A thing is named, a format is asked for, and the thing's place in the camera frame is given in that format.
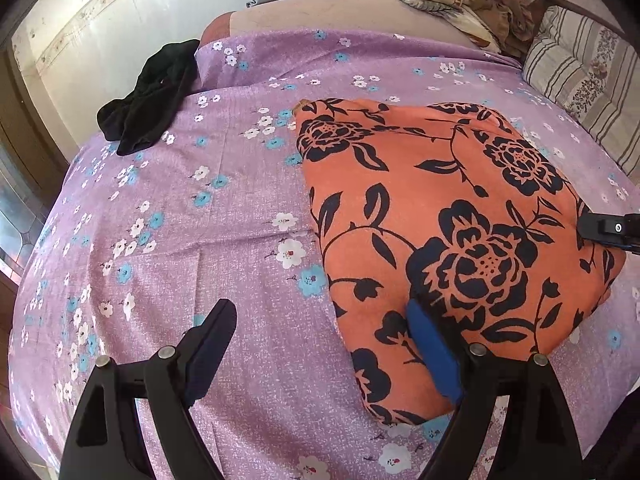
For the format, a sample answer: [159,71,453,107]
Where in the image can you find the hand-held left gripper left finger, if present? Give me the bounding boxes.
[62,299,238,480]

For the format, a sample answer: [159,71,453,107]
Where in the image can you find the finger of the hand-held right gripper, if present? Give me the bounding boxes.
[576,212,640,254]

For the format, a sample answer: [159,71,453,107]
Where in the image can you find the metal framed window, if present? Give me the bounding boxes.
[0,140,53,286]

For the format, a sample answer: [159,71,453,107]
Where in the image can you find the pink mattress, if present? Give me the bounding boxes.
[200,0,523,63]

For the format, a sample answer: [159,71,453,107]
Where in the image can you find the black cloth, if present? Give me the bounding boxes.
[97,38,202,157]

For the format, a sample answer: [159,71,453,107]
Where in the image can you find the purple floral bedsheet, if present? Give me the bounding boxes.
[7,27,640,480]

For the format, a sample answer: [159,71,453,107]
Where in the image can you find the striped pillow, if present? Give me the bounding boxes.
[521,6,640,186]

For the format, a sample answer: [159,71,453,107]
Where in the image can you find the orange floral garment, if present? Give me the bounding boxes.
[294,98,629,427]

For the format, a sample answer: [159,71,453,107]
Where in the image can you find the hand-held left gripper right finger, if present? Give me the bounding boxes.
[406,299,587,480]

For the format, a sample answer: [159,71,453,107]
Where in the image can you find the beige floral blanket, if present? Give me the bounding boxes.
[392,0,545,57]

